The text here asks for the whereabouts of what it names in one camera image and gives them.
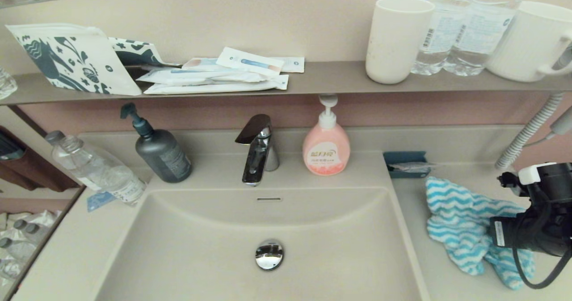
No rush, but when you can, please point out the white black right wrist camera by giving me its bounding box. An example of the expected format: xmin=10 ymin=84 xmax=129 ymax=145
xmin=498 ymin=162 xmax=572 ymax=203

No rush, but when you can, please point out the chrome sink faucet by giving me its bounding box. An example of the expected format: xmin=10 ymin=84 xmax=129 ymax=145
xmin=235 ymin=113 xmax=280 ymax=187

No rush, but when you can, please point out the small white blue patterned pouch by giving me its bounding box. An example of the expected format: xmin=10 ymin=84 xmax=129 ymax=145
xmin=108 ymin=37 xmax=181 ymax=68

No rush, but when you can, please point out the blue patterned card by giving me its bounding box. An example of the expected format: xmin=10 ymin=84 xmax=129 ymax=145
xmin=87 ymin=191 xmax=118 ymax=213

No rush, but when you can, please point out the pink soap pump bottle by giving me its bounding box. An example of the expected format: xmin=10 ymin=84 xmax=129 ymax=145
xmin=303 ymin=94 xmax=351 ymax=176

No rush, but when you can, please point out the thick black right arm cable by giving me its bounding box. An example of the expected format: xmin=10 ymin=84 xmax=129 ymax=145
xmin=512 ymin=188 xmax=572 ymax=289

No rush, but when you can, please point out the small plain white sachet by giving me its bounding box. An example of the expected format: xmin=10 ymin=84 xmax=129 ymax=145
xmin=269 ymin=56 xmax=305 ymax=73

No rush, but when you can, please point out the grey hair dryer handle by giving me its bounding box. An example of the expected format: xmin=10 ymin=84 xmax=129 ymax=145
xmin=551 ymin=106 xmax=572 ymax=135

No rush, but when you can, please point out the black rounded object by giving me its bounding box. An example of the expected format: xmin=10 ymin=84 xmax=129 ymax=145
xmin=0 ymin=131 xmax=24 ymax=161

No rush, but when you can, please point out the grey wall shelf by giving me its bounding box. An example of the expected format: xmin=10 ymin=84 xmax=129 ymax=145
xmin=0 ymin=60 xmax=572 ymax=106

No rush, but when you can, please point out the chrome drain stopper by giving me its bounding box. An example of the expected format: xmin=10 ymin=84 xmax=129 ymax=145
xmin=255 ymin=239 xmax=285 ymax=271

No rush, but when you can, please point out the grey corrugated hose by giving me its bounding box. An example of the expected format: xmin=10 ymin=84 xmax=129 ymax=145
xmin=495 ymin=92 xmax=566 ymax=170

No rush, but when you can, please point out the white plastic tumbler cup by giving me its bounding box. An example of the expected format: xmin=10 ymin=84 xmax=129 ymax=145
xmin=365 ymin=0 xmax=435 ymax=85

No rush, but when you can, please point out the clear wrapped small packet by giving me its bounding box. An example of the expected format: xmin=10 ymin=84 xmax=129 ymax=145
xmin=389 ymin=162 xmax=441 ymax=173

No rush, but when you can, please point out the white sachet pinkish print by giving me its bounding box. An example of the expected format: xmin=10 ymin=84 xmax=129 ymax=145
xmin=182 ymin=58 xmax=225 ymax=71

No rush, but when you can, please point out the white sachet blue orange print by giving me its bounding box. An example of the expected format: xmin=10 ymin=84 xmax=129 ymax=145
xmin=216 ymin=46 xmax=285 ymax=77

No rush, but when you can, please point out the white ribbed mug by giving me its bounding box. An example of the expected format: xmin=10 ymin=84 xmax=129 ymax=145
xmin=486 ymin=1 xmax=572 ymax=83

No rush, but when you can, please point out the blue soap tray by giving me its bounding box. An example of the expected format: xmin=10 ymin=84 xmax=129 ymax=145
xmin=383 ymin=151 xmax=432 ymax=179

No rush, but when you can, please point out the brown wooden furniture piece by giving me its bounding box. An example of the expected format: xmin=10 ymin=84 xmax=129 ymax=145
xmin=0 ymin=125 xmax=79 ymax=192

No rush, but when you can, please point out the beige sink basin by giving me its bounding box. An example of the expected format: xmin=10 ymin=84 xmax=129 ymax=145
xmin=92 ymin=186 xmax=425 ymax=301

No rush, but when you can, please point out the clear plastic water bottle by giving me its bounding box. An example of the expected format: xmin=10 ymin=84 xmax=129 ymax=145
xmin=0 ymin=67 xmax=18 ymax=100
xmin=411 ymin=0 xmax=473 ymax=76
xmin=58 ymin=134 xmax=147 ymax=206
xmin=443 ymin=0 xmax=534 ymax=77
xmin=45 ymin=130 xmax=104 ymax=192

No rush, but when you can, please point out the long white plastic packet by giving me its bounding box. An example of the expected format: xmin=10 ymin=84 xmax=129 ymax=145
xmin=136 ymin=67 xmax=269 ymax=85
xmin=143 ymin=75 xmax=289 ymax=95

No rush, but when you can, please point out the turquoise white striped cloth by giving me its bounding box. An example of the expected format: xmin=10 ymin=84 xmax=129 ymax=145
xmin=425 ymin=176 xmax=536 ymax=291

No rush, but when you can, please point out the dark grey pump bottle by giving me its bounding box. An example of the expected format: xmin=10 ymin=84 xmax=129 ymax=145
xmin=120 ymin=102 xmax=193 ymax=184

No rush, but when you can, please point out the large white blue patterned pouch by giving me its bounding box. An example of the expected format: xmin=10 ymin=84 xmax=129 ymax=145
xmin=5 ymin=23 xmax=142 ymax=96

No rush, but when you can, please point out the plastic wrapped bottle pack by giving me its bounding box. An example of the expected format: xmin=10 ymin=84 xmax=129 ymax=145
xmin=0 ymin=210 xmax=59 ymax=291

